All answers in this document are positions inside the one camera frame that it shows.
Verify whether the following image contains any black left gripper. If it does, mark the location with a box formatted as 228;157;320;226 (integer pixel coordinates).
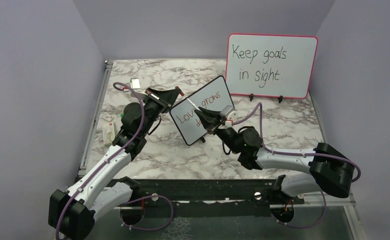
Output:
140;87;181;136

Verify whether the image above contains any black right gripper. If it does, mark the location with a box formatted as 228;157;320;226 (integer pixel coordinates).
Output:
195;107;242;155

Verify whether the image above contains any white red whiteboard marker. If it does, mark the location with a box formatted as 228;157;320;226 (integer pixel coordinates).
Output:
186;97;200;111

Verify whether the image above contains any small black-framed whiteboard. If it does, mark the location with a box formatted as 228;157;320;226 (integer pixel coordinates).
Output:
168;75;236;147

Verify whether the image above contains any red marker cap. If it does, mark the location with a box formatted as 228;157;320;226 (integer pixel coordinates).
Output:
175;86;185;97

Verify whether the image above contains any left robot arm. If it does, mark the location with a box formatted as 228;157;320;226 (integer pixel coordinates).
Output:
48;85;181;240

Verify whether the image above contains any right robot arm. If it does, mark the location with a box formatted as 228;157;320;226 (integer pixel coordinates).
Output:
194;105;359;204

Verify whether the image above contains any large pink-framed whiteboard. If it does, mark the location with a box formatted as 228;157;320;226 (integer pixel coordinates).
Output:
225;33;319;99

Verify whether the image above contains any small white red card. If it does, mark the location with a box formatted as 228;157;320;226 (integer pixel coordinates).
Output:
99;113;114;122

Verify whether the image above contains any white eraser box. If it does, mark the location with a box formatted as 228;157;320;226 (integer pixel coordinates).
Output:
102;122;116;147

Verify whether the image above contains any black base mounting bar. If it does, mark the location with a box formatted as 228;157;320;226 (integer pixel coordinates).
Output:
74;178;305;220

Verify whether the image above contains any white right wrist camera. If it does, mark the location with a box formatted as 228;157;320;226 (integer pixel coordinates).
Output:
220;105;237;128

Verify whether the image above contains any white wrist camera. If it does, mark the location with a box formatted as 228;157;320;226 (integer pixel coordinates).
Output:
129;77;146;100
220;105;237;128

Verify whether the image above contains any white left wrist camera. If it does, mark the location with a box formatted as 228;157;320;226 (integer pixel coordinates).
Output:
129;77;146;100

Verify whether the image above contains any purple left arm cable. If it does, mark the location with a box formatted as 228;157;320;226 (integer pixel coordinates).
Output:
54;81;175;240

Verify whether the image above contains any aluminium rail left table edge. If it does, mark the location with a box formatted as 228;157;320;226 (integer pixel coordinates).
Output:
77;60;114;177

